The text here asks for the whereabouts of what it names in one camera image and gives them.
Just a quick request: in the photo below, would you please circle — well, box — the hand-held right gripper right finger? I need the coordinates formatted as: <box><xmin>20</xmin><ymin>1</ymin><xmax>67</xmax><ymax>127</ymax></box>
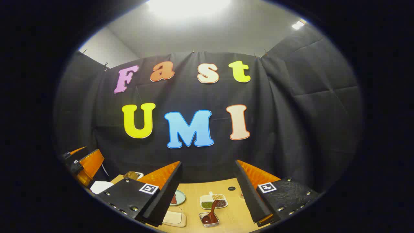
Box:
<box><xmin>234</xmin><ymin>160</ymin><xmax>321</xmax><ymax>227</ymax></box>

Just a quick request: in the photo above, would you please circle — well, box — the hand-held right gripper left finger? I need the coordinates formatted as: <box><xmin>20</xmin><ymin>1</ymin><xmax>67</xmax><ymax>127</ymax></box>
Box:
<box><xmin>96</xmin><ymin>161</ymin><xmax>182</xmax><ymax>227</ymax></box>

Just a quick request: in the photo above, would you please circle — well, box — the clear rice container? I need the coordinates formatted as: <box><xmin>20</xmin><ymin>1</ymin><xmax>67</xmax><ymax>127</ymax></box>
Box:
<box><xmin>163</xmin><ymin>206</ymin><xmax>187</xmax><ymax>227</ymax></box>

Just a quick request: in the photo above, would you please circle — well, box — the white rice cooker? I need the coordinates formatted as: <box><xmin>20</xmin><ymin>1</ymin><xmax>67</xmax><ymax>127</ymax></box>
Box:
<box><xmin>90</xmin><ymin>181</ymin><xmax>114</xmax><ymax>194</ymax></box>

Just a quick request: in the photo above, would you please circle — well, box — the brown wooden spoon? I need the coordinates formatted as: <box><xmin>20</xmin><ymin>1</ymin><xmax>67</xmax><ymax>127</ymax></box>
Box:
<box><xmin>202</xmin><ymin>200</ymin><xmax>221</xmax><ymax>224</ymax></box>

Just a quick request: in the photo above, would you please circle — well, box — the clear chopstick holder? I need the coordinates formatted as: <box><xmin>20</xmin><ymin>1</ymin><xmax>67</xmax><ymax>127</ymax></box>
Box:
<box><xmin>199</xmin><ymin>212</ymin><xmax>220</xmax><ymax>227</ymax></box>

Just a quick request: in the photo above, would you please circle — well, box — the pale green plate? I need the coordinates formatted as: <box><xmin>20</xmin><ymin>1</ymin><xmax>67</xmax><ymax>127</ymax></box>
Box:
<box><xmin>170</xmin><ymin>190</ymin><xmax>186</xmax><ymax>206</ymax></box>

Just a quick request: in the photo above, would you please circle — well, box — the white divided grain dish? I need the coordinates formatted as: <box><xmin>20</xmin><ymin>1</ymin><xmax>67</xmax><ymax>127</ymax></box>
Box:
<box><xmin>200</xmin><ymin>192</ymin><xmax>228</xmax><ymax>210</ymax></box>

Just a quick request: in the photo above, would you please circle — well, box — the black backdrop cloth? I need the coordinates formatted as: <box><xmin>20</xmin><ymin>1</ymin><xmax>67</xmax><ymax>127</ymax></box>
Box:
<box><xmin>53</xmin><ymin>24</ymin><xmax>363</xmax><ymax>194</ymax></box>

